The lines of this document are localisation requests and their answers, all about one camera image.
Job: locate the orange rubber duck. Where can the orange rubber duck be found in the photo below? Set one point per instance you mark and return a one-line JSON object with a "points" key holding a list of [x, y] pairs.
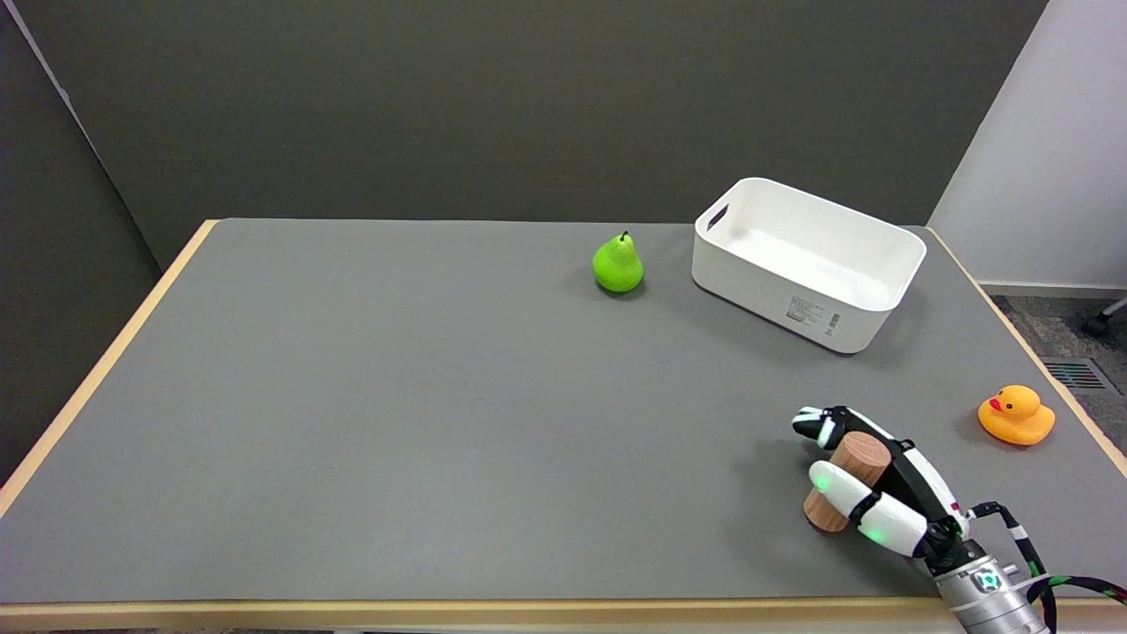
{"points": [[1017, 418]]}

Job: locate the green toy pear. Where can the green toy pear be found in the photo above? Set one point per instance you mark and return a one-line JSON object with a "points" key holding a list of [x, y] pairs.
{"points": [[617, 266]]}

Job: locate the white plastic storage bin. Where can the white plastic storage bin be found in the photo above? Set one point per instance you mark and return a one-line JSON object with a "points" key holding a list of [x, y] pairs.
{"points": [[806, 264]]}

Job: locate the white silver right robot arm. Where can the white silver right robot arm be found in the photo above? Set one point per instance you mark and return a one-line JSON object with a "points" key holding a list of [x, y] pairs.
{"points": [[990, 594]]}

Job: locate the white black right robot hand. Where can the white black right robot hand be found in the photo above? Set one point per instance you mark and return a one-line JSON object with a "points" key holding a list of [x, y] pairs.
{"points": [[889, 524]]}

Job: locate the wooden cylinder block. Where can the wooden cylinder block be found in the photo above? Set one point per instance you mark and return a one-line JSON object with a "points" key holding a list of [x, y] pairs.
{"points": [[858, 458]]}

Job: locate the black chair caster wheel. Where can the black chair caster wheel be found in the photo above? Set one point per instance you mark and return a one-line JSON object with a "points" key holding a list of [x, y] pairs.
{"points": [[1096, 326]]}

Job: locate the metal floor vent grille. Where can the metal floor vent grille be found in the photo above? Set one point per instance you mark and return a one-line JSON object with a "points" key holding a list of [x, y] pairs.
{"points": [[1079, 374]]}

